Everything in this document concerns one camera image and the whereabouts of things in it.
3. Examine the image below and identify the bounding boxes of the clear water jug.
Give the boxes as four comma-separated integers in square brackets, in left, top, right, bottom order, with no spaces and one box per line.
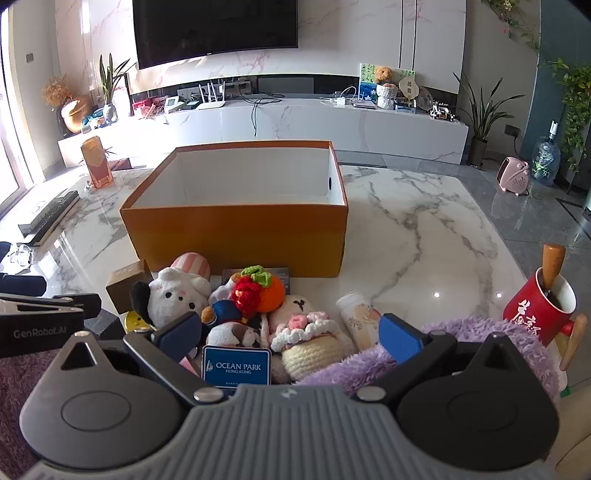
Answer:
[530,121,562,187]

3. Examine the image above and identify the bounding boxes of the yellow toy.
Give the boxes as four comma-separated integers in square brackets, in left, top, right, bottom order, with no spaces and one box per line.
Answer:
[124,310,156,334]

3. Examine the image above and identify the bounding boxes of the teddy bear in pot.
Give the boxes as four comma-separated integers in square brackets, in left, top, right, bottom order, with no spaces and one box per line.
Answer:
[376,85,399,111]

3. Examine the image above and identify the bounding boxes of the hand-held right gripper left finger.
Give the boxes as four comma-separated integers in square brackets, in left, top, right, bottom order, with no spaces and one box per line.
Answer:
[59,311,223,407]

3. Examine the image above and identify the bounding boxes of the green trailing vine plant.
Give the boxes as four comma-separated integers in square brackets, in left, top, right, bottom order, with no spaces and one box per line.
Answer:
[544,57,591,172]

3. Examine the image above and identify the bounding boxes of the black television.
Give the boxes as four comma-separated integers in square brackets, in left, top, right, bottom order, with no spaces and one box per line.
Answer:
[131,0,300,70]

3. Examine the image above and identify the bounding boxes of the small brown cardboard box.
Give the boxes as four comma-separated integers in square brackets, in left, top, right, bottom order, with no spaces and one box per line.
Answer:
[106,259,154,315]

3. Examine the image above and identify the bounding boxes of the white router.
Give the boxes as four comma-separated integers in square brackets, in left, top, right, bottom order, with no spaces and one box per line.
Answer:
[196,82,227,111]

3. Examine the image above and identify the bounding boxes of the white plush with striped hat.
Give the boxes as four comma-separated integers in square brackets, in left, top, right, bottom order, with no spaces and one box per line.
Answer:
[130,252,213,330]

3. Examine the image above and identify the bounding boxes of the red boxes clutter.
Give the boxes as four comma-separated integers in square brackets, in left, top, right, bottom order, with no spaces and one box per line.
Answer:
[132,96,165,119]

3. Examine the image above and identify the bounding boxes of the dark maroon box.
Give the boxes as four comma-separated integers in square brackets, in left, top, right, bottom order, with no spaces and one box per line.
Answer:
[222,266,293,296]

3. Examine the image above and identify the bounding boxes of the crochet orange and red fruit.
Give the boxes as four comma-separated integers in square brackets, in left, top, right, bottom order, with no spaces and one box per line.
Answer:
[230,265,287,319]

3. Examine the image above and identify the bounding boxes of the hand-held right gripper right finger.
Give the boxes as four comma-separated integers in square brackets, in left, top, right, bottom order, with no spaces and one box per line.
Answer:
[353,314,525,404]

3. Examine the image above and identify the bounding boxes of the red mug with wooden handle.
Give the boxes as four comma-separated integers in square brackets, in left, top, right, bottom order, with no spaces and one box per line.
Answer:
[502,269,588,372]

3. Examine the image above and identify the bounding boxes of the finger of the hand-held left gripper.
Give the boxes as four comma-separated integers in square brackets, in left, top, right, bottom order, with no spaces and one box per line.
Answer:
[52,293,103,320]

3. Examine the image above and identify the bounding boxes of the wooden fan-shaped ornament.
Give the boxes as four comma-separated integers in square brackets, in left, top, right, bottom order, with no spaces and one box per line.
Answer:
[399,76,419,112]

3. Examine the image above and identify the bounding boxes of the blue and green painting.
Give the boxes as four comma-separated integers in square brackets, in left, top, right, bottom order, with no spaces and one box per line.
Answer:
[359,62,417,100]

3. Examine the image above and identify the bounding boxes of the dried flower bunch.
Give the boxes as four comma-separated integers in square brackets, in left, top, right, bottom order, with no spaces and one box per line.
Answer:
[42,76,77,107]

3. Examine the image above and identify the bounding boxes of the pink heater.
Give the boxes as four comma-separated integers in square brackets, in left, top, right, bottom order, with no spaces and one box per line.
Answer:
[500,157,532,197]

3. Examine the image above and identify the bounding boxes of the white marble television cabinet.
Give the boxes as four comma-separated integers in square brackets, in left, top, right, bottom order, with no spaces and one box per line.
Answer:
[58,93,470,169]

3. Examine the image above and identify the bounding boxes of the brown teddy bear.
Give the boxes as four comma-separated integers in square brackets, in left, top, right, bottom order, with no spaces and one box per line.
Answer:
[373,66,399,88]

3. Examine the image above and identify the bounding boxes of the white charger with cables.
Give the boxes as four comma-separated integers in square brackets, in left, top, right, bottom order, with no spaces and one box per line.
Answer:
[320,85,366,108]

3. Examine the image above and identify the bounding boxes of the duck plush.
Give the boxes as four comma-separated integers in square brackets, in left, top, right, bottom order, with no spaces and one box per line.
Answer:
[201,299,244,325]

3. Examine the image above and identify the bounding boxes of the long-leaved potted plant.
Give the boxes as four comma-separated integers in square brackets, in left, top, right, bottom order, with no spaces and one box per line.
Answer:
[454,71,509,168]

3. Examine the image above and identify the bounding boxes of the crochet pink cupcake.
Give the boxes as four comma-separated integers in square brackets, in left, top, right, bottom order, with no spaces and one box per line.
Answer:
[269,311,357,383]

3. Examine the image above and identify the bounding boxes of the black cable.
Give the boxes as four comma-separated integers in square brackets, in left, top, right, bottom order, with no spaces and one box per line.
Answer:
[250,92,285,137]

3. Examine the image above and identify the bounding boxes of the hanging vine with red flowers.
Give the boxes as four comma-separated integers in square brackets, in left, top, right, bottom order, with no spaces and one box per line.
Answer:
[482,0,541,50]

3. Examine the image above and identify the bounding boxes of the orange paper gift box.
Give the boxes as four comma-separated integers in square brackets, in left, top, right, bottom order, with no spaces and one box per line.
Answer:
[80,136,114,189]

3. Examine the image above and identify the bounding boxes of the orange round vase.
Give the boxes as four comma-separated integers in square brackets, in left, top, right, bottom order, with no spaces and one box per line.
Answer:
[61,97,93,137]

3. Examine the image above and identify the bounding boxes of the dark grey textured box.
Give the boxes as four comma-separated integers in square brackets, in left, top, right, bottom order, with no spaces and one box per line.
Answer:
[84,308,126,341]

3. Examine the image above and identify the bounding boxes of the dark blue cloth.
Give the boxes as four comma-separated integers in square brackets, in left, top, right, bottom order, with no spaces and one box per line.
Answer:
[0,241,48,297]

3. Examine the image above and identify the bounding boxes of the black and white cow figurine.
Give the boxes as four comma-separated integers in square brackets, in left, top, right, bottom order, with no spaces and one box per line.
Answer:
[428,104,463,123]

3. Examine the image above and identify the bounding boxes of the white floral tube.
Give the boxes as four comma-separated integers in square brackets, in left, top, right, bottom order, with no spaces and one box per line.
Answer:
[335,290,385,352]

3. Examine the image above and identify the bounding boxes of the purple fluffy cloth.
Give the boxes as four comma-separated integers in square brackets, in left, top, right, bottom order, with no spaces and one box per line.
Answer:
[295,318,561,402]

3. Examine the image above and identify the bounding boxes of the white bunny plush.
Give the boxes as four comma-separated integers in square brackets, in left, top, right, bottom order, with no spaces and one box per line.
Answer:
[269,294,325,333]

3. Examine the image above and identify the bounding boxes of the orange cardboard box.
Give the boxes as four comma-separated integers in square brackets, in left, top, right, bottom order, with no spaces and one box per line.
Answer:
[119,141,349,279]

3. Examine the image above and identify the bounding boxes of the brown and white plush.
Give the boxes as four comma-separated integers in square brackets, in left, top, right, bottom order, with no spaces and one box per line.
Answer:
[206,320,260,350]

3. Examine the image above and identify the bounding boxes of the Ocean Park blue card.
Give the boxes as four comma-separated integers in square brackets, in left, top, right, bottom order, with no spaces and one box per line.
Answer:
[202,345,273,388]

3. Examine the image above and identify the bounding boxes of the black remote control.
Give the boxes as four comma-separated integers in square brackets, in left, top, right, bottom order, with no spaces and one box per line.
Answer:
[17,189,81,246]

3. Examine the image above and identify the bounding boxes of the wooden spoon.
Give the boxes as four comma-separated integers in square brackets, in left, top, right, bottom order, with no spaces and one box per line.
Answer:
[541,244,567,296]

